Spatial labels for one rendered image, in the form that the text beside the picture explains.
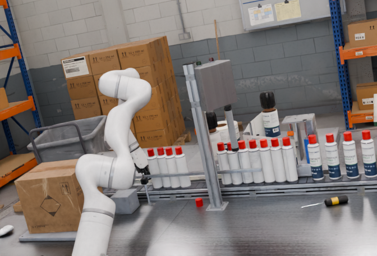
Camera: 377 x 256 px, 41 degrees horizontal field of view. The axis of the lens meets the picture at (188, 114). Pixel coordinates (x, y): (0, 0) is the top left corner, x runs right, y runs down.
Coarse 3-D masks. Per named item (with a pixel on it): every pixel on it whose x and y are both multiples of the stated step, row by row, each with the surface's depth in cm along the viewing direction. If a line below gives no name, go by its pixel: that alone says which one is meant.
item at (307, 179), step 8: (328, 176) 226; (344, 176) 223; (360, 176) 219; (192, 184) 250; (200, 184) 248; (232, 184) 240; (248, 184) 236; (256, 184) 235; (264, 184) 233; (272, 184) 231; (280, 184) 228; (288, 184) 227; (104, 192) 265; (112, 192) 262
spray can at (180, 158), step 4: (176, 148) 244; (180, 148) 244; (176, 152) 245; (180, 152) 244; (176, 156) 245; (180, 156) 244; (184, 156) 245; (176, 160) 245; (180, 160) 244; (184, 160) 245; (176, 164) 246; (180, 164) 245; (184, 164) 245; (180, 168) 245; (184, 168) 245; (180, 172) 246; (180, 176) 246; (184, 176) 246; (188, 176) 247; (180, 180) 247; (184, 180) 246; (188, 180) 247; (184, 184) 247; (188, 184) 247
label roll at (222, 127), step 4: (220, 124) 297; (224, 124) 296; (236, 124) 289; (220, 128) 287; (224, 128) 286; (236, 128) 289; (220, 132) 284; (224, 132) 284; (228, 132) 285; (236, 132) 289; (220, 136) 285; (224, 136) 285; (228, 136) 285; (236, 136) 289; (224, 140) 285; (228, 140) 286; (224, 144) 286
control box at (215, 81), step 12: (228, 60) 220; (204, 72) 213; (216, 72) 216; (228, 72) 220; (204, 84) 213; (216, 84) 217; (228, 84) 220; (204, 96) 214; (216, 96) 217; (228, 96) 221; (204, 108) 217; (216, 108) 218
